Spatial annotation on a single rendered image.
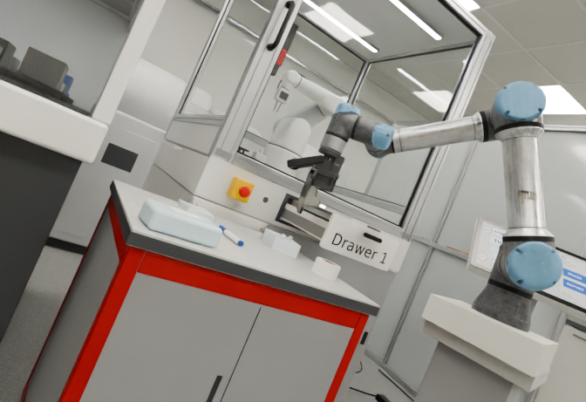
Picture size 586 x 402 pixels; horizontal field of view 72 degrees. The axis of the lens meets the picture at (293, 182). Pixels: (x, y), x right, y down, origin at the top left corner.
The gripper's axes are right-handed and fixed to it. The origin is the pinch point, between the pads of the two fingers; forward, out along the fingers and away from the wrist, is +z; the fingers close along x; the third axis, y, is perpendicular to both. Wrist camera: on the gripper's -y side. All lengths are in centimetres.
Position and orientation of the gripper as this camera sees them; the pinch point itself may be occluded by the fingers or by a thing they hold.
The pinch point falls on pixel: (298, 207)
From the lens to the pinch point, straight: 124.0
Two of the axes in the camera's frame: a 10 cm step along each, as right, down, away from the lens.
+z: -4.0, 9.2, -0.4
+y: 9.0, 3.8, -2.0
